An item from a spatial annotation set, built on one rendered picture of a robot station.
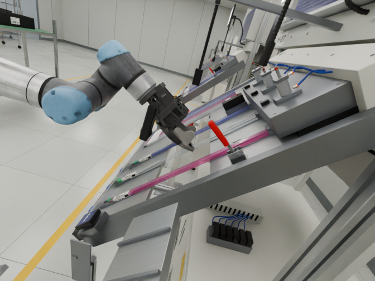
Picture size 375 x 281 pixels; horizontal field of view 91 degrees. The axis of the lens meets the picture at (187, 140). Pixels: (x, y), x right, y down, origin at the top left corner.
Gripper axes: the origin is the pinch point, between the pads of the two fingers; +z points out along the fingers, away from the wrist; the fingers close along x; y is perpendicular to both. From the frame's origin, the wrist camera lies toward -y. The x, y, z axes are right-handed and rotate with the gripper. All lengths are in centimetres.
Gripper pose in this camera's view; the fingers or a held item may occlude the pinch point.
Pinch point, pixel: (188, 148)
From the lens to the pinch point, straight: 57.9
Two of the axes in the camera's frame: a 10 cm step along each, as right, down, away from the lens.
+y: 7.5, -5.6, -3.5
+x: 1.1, -4.2, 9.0
